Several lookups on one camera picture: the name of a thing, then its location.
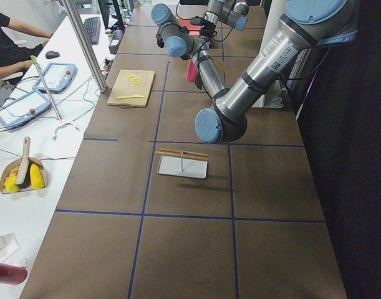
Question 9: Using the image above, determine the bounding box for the pink and grey cloth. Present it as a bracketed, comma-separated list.
[186, 60, 203, 90]

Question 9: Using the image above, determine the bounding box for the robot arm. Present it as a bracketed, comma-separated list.
[203, 0, 249, 31]
[151, 1, 360, 144]

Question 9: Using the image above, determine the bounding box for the white towel rack stand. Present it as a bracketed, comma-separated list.
[155, 148, 209, 179]

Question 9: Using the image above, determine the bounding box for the yellow plastic knife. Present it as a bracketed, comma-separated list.
[115, 95, 145, 100]

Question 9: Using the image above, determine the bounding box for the bamboo cutting board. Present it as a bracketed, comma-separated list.
[107, 69, 155, 108]

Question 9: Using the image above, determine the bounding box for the pink plastic bin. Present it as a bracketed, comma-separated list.
[177, 17, 217, 40]

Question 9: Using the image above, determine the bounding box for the teach pendant far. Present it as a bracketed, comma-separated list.
[41, 62, 77, 94]

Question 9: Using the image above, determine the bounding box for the teach pendant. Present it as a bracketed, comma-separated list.
[0, 90, 52, 130]
[41, 62, 77, 94]

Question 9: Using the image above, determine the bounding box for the yellow corn toy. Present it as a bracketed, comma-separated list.
[30, 163, 46, 189]

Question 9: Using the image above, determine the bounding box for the black keyboard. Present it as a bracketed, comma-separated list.
[84, 17, 101, 45]

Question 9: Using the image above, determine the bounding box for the teach pendant near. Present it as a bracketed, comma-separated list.
[0, 90, 52, 130]

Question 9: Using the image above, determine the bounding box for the black computer mouse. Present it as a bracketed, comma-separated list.
[45, 50, 60, 59]

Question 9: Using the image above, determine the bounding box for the wooden dustpan with brush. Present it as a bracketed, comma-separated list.
[0, 136, 47, 194]

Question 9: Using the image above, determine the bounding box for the long metal grabber stick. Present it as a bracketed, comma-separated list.
[30, 55, 62, 121]

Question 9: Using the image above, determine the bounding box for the seated person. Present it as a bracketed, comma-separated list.
[0, 12, 52, 79]

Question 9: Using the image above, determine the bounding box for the dark red bottle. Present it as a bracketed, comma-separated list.
[0, 263, 27, 285]

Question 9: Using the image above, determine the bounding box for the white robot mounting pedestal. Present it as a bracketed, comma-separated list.
[252, 80, 284, 109]

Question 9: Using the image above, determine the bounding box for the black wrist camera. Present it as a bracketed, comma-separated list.
[190, 16, 216, 31]

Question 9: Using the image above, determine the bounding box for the aluminium frame post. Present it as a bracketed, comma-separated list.
[62, 0, 108, 93]

